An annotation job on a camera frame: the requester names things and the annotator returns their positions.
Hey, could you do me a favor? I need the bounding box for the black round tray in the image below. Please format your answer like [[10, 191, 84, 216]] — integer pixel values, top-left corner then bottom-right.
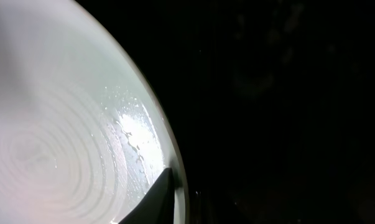
[[81, 0, 375, 223]]

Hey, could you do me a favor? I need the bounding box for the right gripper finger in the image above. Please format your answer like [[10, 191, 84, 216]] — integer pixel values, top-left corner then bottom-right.
[[119, 167, 175, 224]]

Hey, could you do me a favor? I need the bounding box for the light blue plate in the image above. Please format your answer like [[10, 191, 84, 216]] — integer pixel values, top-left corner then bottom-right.
[[0, 1, 190, 223]]

